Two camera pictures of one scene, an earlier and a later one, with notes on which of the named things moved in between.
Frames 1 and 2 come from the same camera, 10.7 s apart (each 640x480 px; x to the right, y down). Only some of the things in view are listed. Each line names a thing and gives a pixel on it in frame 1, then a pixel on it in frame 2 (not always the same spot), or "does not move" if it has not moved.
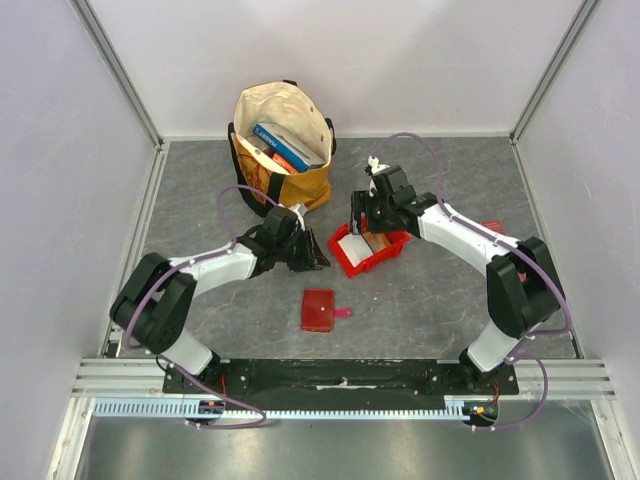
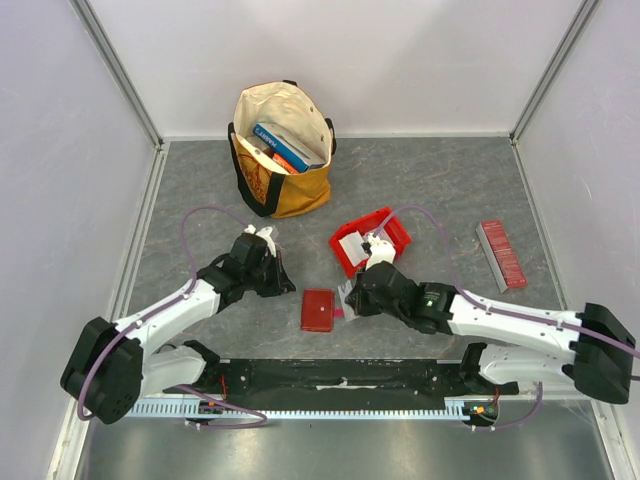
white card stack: (355, 249) does not move
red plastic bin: (397, 240) does not move
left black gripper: (312, 258) to (281, 282)
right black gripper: (360, 214) to (365, 293)
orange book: (285, 163) does not move
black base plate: (250, 381) does not move
